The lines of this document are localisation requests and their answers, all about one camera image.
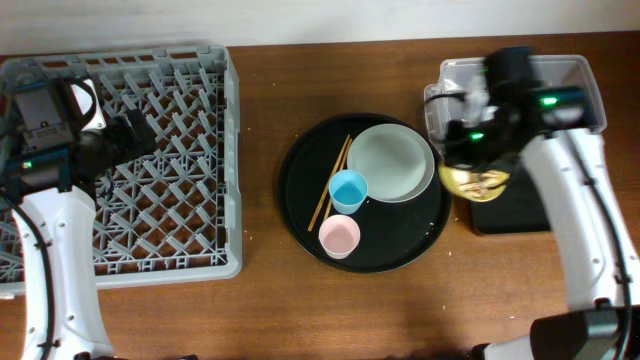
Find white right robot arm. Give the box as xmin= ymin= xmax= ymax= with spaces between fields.
xmin=439 ymin=47 xmax=639 ymax=359

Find rectangular black tray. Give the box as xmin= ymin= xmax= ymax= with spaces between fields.
xmin=469 ymin=162 xmax=550 ymax=235

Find rice and peanut shell scraps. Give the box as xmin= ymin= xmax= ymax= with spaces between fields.
xmin=459 ymin=170 xmax=510 ymax=202

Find wooden chopstick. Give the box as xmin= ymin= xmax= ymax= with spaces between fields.
xmin=323 ymin=136 xmax=353 ymax=222
xmin=307 ymin=135 xmax=351 ymax=232

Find yellow bowl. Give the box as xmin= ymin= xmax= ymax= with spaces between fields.
xmin=438 ymin=165 xmax=510 ymax=202

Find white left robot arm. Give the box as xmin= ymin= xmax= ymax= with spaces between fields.
xmin=1 ymin=77 xmax=157 ymax=359

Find pink plastic cup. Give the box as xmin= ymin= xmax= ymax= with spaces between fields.
xmin=318 ymin=215 xmax=361 ymax=260

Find blue plastic cup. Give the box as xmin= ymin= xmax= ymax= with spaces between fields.
xmin=333 ymin=170 xmax=368 ymax=215

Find grey plastic dishwasher rack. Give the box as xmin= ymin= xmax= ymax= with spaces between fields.
xmin=1 ymin=45 xmax=243 ymax=289

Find round black tray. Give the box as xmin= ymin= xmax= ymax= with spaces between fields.
xmin=277 ymin=113 xmax=452 ymax=273

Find wooden chopstick right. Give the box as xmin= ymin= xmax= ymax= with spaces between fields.
xmin=323 ymin=136 xmax=353 ymax=222

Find clear plastic bin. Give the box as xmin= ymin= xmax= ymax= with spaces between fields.
xmin=424 ymin=55 xmax=607 ymax=152

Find grey-white plate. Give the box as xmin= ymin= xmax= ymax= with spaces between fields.
xmin=347 ymin=123 xmax=436 ymax=203

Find wooden chopstick left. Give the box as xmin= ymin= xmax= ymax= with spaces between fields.
xmin=307 ymin=135 xmax=351 ymax=232

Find crumpled white tissue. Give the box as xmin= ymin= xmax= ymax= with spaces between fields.
xmin=462 ymin=77 xmax=493 ymax=127

